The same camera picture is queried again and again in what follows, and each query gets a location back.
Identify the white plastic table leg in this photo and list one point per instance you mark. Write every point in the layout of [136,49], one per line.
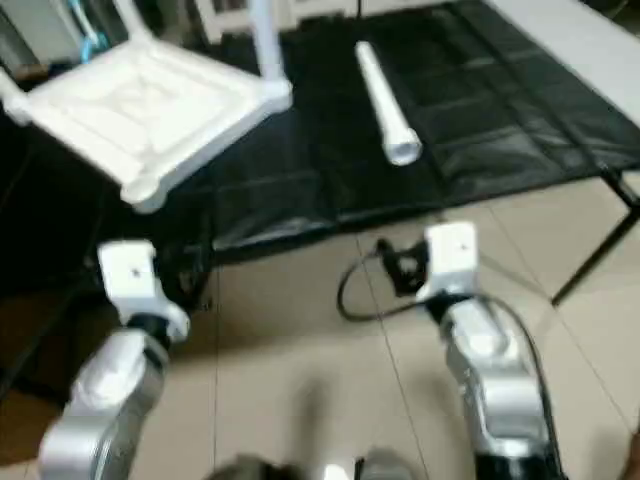
[10,92]
[132,25]
[266,40]
[385,100]

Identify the white plastic table top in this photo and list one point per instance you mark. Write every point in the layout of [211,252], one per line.
[140,110]

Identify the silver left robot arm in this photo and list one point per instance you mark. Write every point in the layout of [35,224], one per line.
[110,400]

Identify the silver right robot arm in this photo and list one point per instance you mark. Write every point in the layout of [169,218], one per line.
[495,380]

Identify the black work mat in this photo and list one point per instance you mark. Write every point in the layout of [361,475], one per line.
[480,120]

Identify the black right robot foot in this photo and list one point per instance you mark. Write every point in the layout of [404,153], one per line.
[385,466]

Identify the black robot foot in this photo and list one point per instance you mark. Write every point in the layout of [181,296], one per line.
[250,470]
[385,466]

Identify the black left robot foot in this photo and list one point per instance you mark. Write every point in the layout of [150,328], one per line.
[250,470]

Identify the light blue hanger hook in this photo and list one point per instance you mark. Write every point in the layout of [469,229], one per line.
[88,35]

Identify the white flat panel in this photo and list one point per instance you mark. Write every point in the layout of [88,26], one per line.
[580,50]

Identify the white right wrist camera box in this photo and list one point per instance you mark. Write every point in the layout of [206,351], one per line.
[450,255]

